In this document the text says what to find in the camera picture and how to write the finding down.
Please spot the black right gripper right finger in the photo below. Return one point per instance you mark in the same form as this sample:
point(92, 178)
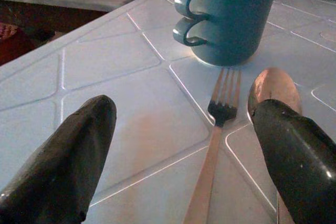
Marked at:
point(296, 161)

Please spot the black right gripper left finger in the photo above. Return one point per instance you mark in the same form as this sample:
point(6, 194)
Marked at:
point(65, 161)

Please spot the silver metal spoon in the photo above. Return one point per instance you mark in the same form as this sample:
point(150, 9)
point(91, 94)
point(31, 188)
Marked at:
point(273, 85)

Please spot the silver metal fork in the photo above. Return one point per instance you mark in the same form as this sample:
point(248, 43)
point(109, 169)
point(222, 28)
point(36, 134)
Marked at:
point(210, 155)

